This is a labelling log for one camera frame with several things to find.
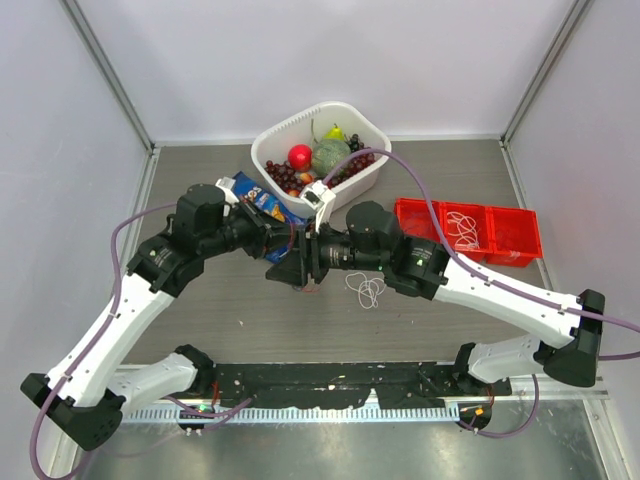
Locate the green melon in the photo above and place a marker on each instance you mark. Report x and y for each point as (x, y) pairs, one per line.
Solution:
(327, 154)

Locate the red bin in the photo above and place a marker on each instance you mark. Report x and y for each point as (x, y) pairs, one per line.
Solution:
(514, 237)
(415, 219)
(466, 229)

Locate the blue Doritos chip bag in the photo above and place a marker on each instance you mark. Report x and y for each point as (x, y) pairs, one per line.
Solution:
(245, 187)

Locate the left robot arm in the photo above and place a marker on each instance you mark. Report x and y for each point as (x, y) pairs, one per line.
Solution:
(80, 394)

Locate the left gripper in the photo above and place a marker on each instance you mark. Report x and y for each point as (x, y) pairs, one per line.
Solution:
(264, 234)

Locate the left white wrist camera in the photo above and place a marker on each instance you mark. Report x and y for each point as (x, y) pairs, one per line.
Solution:
(226, 184)

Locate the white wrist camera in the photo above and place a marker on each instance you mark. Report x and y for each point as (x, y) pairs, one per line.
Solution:
(321, 199)
(226, 184)

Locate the red bin left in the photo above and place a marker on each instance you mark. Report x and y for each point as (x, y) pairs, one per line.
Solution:
(415, 219)

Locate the dark grape bunch right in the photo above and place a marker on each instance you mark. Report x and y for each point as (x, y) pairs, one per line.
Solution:
(356, 165)

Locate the yellow green pear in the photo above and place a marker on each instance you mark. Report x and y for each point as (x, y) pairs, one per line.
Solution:
(334, 133)

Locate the white slotted cable duct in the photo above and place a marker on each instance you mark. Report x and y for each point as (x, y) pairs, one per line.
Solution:
(165, 413)

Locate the dark red grape bunch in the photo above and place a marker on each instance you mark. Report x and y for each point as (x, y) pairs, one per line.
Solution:
(285, 177)

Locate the white plastic basket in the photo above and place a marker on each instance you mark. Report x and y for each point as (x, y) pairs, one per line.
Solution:
(308, 145)

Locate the red bin middle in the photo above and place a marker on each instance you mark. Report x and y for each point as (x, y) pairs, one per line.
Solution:
(466, 229)

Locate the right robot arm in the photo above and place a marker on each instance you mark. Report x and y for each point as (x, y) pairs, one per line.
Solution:
(560, 339)

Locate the red bin right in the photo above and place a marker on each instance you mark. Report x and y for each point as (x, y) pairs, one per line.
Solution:
(514, 237)

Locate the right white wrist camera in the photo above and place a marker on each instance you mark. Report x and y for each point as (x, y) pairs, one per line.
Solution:
(321, 199)

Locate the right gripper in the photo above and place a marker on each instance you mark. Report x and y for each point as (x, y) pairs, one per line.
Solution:
(304, 261)

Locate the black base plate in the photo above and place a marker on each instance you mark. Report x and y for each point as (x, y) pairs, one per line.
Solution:
(339, 386)

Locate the red apple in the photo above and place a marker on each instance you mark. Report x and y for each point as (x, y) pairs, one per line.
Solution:
(300, 157)

